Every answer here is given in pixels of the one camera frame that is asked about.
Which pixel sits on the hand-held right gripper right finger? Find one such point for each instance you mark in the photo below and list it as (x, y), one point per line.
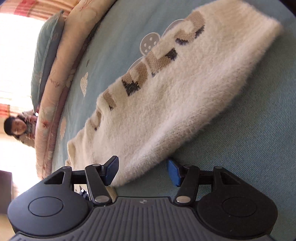
(173, 172)

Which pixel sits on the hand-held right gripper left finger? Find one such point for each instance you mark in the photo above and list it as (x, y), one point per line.
(111, 171)

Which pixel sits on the cream knit sweater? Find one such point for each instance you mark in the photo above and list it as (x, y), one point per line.
(173, 92)

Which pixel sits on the blue floral bed sheet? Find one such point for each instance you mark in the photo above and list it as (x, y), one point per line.
(242, 127)

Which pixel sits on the pink floral quilt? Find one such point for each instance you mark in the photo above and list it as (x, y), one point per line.
(60, 81)

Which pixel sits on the dark cabinet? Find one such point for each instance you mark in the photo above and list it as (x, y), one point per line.
(5, 187)

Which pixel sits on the teal floral pillow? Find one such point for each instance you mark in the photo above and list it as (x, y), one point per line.
(46, 58)

